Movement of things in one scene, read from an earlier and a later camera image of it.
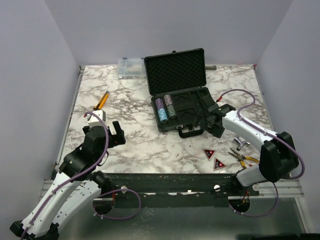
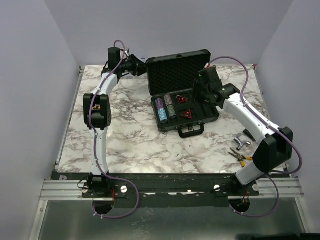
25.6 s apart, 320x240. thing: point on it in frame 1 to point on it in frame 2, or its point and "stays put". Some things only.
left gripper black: x=118 y=139 to x=138 y=67
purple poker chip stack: x=159 y=103 stays put
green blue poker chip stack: x=172 y=112 stays put
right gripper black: x=216 y=131 to x=197 y=87
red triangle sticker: x=209 y=153 to x=181 y=99
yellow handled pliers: x=241 y=158 stays put
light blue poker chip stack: x=162 y=115 stays put
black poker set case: x=176 y=81 stays put
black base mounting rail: x=178 y=190 stays put
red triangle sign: x=218 y=164 to x=187 y=114
